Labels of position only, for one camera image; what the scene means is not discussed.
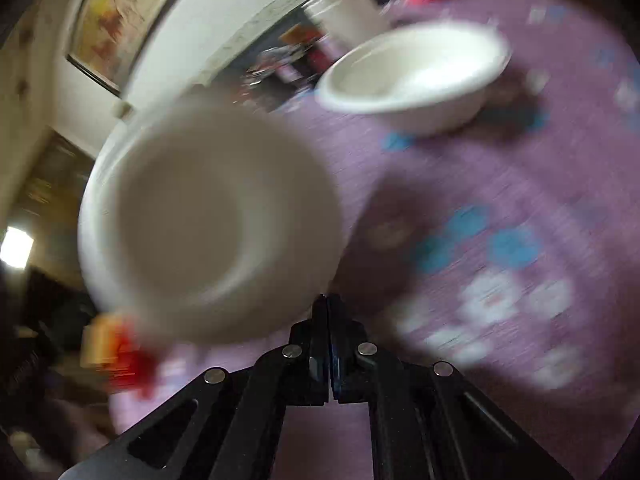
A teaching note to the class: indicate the white foam bowl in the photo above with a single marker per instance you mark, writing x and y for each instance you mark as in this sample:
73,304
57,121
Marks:
422,79
207,223

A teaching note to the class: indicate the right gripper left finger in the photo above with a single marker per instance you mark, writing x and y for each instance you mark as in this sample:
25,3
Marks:
223,425

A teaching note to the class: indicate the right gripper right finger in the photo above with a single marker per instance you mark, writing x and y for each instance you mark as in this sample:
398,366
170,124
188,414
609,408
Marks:
428,422

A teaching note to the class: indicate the red plate with sticker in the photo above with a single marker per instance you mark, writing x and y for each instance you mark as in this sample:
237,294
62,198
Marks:
110,347

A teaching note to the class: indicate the framed horse painting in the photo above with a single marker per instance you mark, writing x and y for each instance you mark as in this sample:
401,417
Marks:
108,37

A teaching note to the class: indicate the white plastic jar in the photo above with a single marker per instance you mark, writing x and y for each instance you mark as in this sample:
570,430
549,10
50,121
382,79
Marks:
350,22

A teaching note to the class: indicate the wooden glass door cabinet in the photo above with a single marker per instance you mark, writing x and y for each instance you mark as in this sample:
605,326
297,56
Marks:
41,191

